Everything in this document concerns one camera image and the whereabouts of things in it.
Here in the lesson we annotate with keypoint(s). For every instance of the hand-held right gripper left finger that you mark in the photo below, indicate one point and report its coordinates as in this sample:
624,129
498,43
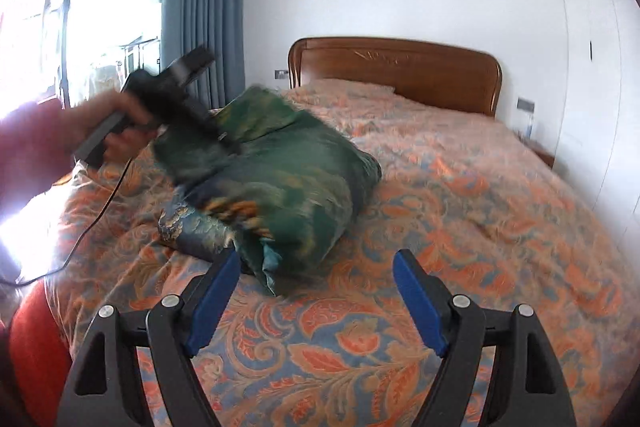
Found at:
212,302

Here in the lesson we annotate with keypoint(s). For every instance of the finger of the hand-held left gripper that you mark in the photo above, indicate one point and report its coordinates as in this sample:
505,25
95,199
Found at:
217,132

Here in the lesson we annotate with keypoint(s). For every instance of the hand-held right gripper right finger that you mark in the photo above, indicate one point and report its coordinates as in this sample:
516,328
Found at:
420,302

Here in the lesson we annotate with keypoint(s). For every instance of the green landscape print jacket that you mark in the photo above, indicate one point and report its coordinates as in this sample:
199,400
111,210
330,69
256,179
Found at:
295,177

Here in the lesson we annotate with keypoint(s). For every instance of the person's left forearm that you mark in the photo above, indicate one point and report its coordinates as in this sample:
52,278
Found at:
30,152

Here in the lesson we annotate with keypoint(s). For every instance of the person's left hand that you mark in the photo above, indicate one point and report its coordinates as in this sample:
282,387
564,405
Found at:
100,112

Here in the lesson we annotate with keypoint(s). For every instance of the grey-blue curtain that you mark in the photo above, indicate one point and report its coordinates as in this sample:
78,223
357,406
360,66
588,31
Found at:
200,17

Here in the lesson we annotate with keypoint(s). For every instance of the orange floral bed blanket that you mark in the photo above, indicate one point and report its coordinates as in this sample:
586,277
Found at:
475,232

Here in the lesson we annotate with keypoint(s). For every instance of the person's red clothing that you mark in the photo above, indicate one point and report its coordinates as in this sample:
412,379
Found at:
40,357

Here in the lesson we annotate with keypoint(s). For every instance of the wooden nightstand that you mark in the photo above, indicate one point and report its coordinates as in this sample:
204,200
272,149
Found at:
540,154

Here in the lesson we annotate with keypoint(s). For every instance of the wooden headboard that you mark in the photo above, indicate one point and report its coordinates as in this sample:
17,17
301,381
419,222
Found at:
400,74

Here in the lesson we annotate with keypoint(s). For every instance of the small blue bottle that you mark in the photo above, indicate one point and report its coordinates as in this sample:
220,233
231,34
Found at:
530,126

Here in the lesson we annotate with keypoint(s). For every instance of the white wardrobe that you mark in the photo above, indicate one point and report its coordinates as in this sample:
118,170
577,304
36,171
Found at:
600,82

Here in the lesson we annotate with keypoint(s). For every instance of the bedside wall socket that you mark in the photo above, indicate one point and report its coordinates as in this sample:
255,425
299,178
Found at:
281,73

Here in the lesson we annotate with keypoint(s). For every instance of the grey wall switch panel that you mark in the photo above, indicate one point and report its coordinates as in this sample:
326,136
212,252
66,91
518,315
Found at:
525,104

